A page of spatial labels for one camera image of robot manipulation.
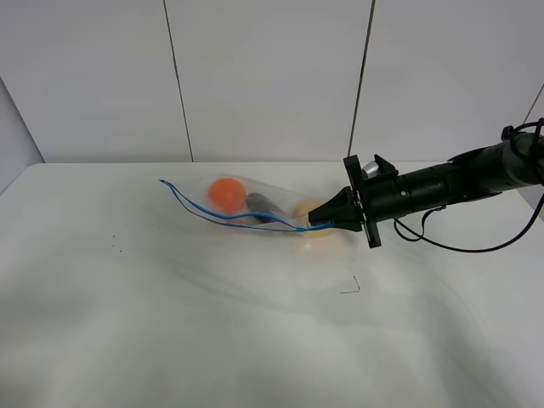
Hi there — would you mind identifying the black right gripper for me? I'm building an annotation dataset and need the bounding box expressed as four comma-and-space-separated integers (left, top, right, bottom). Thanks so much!
308, 156, 451, 248

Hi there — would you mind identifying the clear blue-zip file bag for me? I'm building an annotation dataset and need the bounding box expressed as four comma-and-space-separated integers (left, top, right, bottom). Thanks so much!
160, 173, 349, 251

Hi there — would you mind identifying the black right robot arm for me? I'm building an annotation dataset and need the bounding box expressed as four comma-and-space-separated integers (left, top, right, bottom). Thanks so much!
309, 122, 543, 248

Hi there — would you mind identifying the purple toy eggplant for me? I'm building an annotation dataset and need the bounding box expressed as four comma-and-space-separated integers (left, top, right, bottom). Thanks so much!
246, 192, 285, 224

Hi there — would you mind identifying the orange toy ball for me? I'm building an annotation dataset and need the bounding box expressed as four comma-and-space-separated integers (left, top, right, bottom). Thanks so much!
207, 178, 246, 214

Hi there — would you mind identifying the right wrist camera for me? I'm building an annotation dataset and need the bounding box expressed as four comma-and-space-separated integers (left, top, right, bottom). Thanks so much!
361, 154, 399, 179

